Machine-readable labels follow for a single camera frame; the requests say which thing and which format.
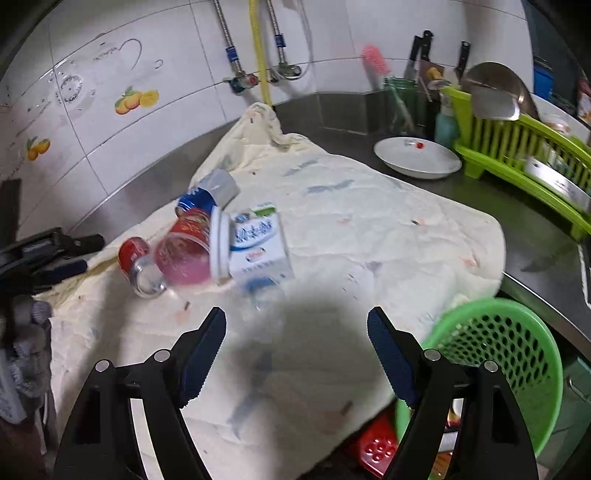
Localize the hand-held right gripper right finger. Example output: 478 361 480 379
367 307 540 480

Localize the teal bottle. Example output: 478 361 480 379
435 99 462 148

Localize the pink bottle brush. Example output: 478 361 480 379
361 44 416 132

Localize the blue plastic jar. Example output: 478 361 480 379
533 58 555 100

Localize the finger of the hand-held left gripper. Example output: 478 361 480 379
28 258 90 291
21 228 105 259

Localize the green dish rack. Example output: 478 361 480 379
441 85 591 241

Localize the green plastic basket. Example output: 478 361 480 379
394 298 565 455

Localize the steel cleaver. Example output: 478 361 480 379
524 154 591 210

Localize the white milk carton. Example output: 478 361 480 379
228 202 296 296

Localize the green utensil holder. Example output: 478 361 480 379
383 76 426 134

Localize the cream quilted blanket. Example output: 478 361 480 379
46 102 506 472

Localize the small black handled knife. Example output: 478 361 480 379
455 41 472 77

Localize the yellow gas hose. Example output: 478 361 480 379
248 0 273 104

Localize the blue soda can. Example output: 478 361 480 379
175 168 240 219

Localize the red clear plastic cup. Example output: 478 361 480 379
154 208 232 286

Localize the steel bowl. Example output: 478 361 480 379
462 61 540 121

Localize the metal water valve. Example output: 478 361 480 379
226 71 259 95
268 65 303 83

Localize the red plastic stool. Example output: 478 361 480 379
348 413 400 478

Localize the large black handled knife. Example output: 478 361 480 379
404 30 435 79

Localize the white plate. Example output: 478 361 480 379
373 137 462 180

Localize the red cola can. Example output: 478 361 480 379
117 237 169 298

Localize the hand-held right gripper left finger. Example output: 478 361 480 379
53 306 228 480

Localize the steel spatula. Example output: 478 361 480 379
473 87 522 121

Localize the short metal flexible hose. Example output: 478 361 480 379
265 0 289 70

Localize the long metal flexible hose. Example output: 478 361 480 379
212 0 245 75

